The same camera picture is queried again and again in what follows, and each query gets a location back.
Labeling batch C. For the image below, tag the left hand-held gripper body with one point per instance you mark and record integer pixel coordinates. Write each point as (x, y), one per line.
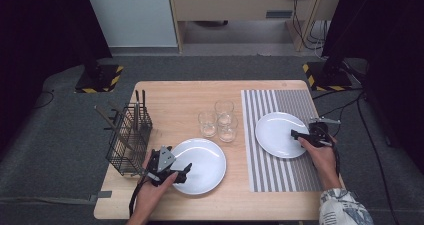
(165, 160)

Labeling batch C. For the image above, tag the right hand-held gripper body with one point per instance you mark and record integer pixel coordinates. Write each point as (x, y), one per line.
(320, 133)

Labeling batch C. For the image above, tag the white round plate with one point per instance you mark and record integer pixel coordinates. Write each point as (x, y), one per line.
(206, 166)
(276, 135)

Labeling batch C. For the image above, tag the clear drinking glass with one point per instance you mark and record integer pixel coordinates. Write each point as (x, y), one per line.
(224, 108)
(207, 125)
(228, 131)

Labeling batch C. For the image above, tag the person's right hand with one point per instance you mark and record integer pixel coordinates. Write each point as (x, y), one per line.
(323, 161)

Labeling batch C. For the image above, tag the person's left hand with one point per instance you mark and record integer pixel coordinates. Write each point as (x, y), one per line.
(148, 198)

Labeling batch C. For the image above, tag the steel utensil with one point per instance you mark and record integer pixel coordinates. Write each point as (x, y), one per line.
(137, 115)

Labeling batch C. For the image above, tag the striped black stand base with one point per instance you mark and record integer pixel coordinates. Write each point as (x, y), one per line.
(100, 80)
(328, 80)

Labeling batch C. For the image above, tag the grey white striped placemat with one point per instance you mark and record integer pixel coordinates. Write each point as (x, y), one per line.
(256, 171)

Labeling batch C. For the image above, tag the grey tape piece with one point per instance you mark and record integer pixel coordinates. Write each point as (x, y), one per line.
(101, 195)

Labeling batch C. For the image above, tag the black curtain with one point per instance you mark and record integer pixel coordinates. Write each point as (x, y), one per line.
(383, 35)
(40, 35)

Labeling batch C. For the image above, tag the grey floor tape strip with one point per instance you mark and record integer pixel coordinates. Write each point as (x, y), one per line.
(43, 200)

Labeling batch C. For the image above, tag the light wooden desk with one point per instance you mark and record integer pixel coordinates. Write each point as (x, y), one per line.
(233, 3)

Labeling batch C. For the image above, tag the white panel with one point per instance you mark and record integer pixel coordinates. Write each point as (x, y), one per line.
(133, 15)

